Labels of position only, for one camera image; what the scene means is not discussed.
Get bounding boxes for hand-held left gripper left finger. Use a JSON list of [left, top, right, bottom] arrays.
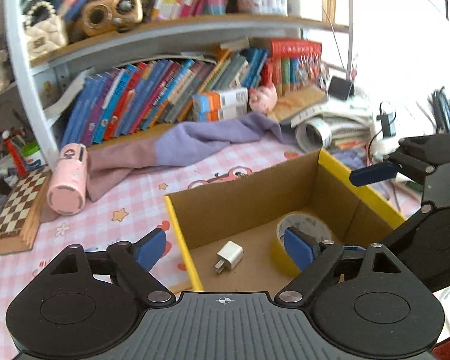
[[33, 229, 176, 307]]

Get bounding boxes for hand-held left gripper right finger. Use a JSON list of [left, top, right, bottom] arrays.
[[274, 227, 421, 307]]

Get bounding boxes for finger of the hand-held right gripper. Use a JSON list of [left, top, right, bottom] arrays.
[[349, 133, 450, 187], [343, 204, 434, 251]]

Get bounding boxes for yellow tape roll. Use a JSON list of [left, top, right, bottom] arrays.
[[271, 212, 340, 276]]

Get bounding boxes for yellow cardboard box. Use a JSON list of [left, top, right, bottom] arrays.
[[164, 149, 406, 292]]

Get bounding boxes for pink checkered cloth-covered desktop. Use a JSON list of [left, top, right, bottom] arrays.
[[0, 140, 413, 360]]

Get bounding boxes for stack of papers and magazines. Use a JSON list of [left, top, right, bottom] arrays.
[[290, 94, 379, 152]]

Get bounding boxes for white charger plug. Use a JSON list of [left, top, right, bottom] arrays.
[[214, 241, 244, 272]]

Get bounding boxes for black phone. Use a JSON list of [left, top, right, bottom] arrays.
[[328, 76, 355, 101]]

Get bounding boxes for bundle of blue pens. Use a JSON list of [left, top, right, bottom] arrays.
[[431, 88, 450, 133]]

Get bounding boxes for brown paper envelope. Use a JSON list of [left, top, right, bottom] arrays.
[[270, 86, 329, 122]]

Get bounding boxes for pink cylindrical bottle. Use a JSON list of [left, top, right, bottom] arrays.
[[47, 143, 89, 216]]

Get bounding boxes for purple cloth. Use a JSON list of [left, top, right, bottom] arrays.
[[86, 112, 308, 201]]

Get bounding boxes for pink pig toy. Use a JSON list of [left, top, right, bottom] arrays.
[[248, 84, 278, 114]]

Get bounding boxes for red boxed book set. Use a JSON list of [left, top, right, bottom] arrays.
[[262, 39, 329, 94]]

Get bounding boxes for wooden chessboard box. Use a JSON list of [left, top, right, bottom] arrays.
[[0, 167, 53, 256]]

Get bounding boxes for white jar green lid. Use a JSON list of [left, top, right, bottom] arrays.
[[21, 142, 47, 169]]

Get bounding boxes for orange white carton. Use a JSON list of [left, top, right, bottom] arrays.
[[192, 87, 249, 112], [195, 104, 248, 122]]

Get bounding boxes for red bottle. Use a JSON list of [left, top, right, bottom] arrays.
[[5, 131, 28, 177]]

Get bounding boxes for white container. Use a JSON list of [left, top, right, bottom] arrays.
[[287, 0, 323, 21]]

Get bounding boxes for white bookshelf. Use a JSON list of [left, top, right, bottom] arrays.
[[4, 0, 351, 169]]

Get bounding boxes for wooden retro radio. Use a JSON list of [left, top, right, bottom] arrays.
[[82, 0, 143, 36]]

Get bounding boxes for cream pearl handbag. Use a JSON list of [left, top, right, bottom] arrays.
[[22, 2, 69, 61]]

